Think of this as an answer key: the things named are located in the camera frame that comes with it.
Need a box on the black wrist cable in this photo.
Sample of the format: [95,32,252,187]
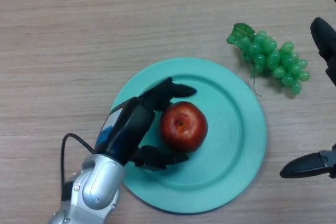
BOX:
[60,133,98,186]

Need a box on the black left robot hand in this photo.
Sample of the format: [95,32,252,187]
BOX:
[93,77,197,171]

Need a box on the red apple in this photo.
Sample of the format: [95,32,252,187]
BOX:
[160,101,209,153]

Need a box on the green grape bunch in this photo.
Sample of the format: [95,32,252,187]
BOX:
[226,23,311,98]

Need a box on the green round plate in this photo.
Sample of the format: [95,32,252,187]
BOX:
[110,56,267,214]

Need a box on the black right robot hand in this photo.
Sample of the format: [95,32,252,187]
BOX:
[279,0,336,179]

